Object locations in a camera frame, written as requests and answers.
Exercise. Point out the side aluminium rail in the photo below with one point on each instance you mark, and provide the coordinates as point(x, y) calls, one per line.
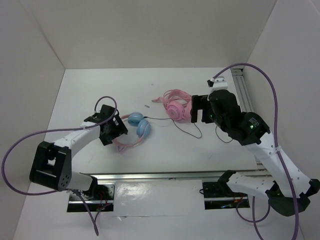
point(241, 89)

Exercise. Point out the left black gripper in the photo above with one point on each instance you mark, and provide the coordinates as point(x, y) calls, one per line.
point(119, 129)

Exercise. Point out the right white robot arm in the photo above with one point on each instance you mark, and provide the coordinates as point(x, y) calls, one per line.
point(289, 189)

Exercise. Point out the blue pink cat-ear headphones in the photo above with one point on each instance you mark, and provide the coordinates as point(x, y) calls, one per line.
point(143, 128)

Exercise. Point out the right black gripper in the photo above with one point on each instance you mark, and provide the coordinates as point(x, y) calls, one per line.
point(200, 102)

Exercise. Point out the horizontal aluminium rail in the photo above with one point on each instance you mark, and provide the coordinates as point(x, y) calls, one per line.
point(205, 176)

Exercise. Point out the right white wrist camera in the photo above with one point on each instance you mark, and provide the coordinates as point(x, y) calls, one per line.
point(218, 83)

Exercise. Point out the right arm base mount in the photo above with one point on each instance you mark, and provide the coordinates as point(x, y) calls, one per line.
point(217, 197)

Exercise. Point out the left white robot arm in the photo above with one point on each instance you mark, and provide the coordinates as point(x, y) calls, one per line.
point(52, 164)

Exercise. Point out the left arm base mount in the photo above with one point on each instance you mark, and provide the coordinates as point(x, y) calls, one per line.
point(101, 200)

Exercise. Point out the pink wired headphones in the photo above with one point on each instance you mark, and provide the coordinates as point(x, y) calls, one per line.
point(177, 104)

